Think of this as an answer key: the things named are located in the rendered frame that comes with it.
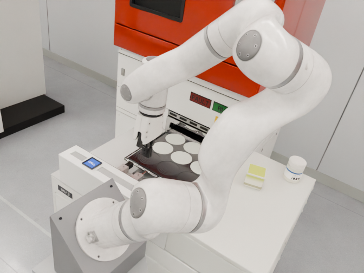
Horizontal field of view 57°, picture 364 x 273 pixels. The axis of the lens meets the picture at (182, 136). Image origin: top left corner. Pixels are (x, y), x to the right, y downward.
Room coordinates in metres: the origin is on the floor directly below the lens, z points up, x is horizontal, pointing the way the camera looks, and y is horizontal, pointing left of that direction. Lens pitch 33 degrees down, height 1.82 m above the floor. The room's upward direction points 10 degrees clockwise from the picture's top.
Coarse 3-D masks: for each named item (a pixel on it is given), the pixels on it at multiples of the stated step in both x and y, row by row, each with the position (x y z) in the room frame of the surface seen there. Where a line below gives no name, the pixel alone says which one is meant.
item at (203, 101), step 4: (192, 96) 1.50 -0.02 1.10; (196, 96) 1.49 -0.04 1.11; (200, 96) 1.48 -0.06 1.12; (192, 100) 1.50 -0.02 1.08; (196, 100) 1.49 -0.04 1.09; (200, 100) 1.48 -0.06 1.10; (204, 100) 1.47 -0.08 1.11; (208, 100) 1.46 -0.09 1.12; (200, 104) 1.48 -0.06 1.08; (204, 104) 1.47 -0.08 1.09; (208, 104) 1.46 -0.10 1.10
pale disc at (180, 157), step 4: (176, 152) 1.30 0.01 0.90; (180, 152) 1.30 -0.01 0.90; (184, 152) 1.31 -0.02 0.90; (172, 156) 1.26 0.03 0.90; (176, 156) 1.27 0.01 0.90; (180, 156) 1.27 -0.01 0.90; (184, 156) 1.28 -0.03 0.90; (188, 156) 1.29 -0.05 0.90; (176, 160) 1.24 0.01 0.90; (180, 160) 1.24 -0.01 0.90; (184, 160) 1.25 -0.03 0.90; (188, 160) 1.25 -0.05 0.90
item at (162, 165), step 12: (168, 132) 1.46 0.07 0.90; (132, 156) 1.21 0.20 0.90; (156, 156) 1.24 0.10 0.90; (168, 156) 1.26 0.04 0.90; (192, 156) 1.29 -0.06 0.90; (156, 168) 1.15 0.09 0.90; (168, 168) 1.17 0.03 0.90; (180, 168) 1.18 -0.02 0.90; (180, 180) 1.10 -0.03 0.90; (192, 180) 1.12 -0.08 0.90
